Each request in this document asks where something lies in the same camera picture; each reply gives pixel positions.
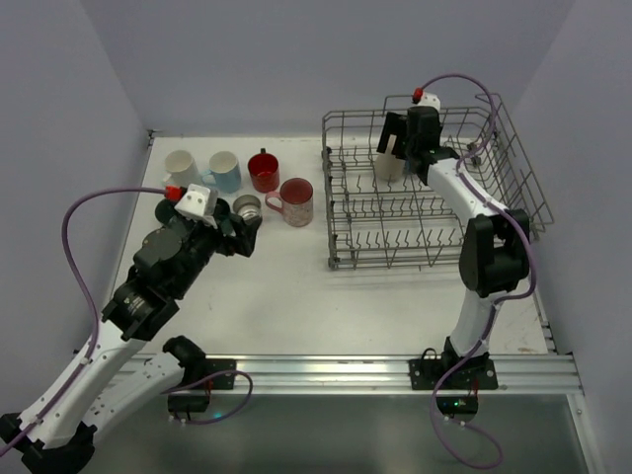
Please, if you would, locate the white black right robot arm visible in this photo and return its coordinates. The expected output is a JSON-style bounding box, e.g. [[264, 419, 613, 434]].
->
[[377, 106, 535, 384]]

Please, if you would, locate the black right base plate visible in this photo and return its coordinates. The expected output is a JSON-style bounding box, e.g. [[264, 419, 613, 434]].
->
[[408, 348, 499, 391]]

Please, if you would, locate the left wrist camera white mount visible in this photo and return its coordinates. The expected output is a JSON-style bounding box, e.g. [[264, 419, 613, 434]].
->
[[165, 184, 218, 228]]

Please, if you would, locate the aluminium mounting rail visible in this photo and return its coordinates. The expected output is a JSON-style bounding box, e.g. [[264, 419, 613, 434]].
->
[[113, 353, 587, 396]]

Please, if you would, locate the cream small cup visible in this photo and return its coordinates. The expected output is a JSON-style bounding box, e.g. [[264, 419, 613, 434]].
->
[[232, 195, 262, 222]]

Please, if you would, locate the grey mug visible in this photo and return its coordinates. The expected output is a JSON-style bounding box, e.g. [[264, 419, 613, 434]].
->
[[154, 198, 178, 225]]

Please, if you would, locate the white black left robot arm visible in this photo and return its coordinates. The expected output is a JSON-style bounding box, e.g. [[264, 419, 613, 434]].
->
[[1, 199, 263, 473]]

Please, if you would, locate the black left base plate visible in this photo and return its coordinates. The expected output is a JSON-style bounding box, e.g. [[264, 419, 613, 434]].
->
[[167, 355, 238, 391]]

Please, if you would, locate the grey wire dish rack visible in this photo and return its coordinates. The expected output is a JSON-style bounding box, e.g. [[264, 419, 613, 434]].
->
[[322, 93, 554, 270]]

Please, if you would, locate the beige tall cup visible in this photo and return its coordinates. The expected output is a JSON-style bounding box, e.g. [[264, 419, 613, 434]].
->
[[374, 135, 404, 183]]

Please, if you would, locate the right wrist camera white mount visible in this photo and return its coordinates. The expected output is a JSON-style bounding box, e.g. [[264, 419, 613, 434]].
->
[[412, 88, 441, 112]]

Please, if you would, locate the red mug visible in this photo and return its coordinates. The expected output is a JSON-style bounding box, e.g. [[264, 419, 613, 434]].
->
[[247, 148, 279, 194]]

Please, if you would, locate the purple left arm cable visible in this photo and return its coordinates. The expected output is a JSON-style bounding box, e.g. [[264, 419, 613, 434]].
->
[[0, 185, 254, 455]]

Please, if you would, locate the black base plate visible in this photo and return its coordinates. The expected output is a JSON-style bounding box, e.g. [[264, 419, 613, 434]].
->
[[408, 348, 499, 391], [167, 355, 238, 391]]

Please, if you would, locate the black controller box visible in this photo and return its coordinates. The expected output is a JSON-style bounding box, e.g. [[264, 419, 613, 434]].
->
[[167, 393, 210, 423], [436, 395, 479, 423]]

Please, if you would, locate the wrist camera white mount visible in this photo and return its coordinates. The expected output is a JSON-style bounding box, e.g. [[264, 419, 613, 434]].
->
[[165, 184, 218, 228], [412, 88, 441, 112]]

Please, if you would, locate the light blue mug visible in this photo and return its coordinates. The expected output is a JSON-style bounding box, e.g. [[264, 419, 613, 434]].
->
[[201, 151, 242, 194]]

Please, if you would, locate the pink patterned mug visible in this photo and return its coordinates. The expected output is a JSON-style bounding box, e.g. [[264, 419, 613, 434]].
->
[[265, 178, 314, 227]]

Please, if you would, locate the black right controller box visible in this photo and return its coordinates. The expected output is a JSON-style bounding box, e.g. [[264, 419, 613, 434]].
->
[[436, 395, 479, 423]]

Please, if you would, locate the white mug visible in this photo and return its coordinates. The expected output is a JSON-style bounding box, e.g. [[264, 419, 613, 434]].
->
[[162, 150, 203, 188]]

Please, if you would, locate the black left controller box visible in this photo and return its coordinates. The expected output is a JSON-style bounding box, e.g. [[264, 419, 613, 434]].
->
[[167, 393, 210, 423]]

